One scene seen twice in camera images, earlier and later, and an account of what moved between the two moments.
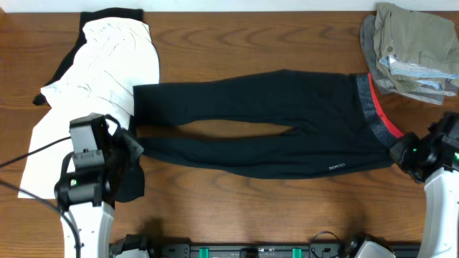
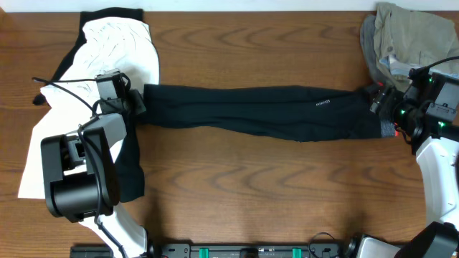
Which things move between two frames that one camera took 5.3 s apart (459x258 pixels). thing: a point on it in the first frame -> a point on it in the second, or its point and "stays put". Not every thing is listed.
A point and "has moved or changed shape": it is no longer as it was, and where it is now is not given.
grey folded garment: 369,56 stays put
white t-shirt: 117,55 stays put
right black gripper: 398,150 -> 386,101
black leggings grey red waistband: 340,122 has moved or changed shape
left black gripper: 135,149 -> 134,96
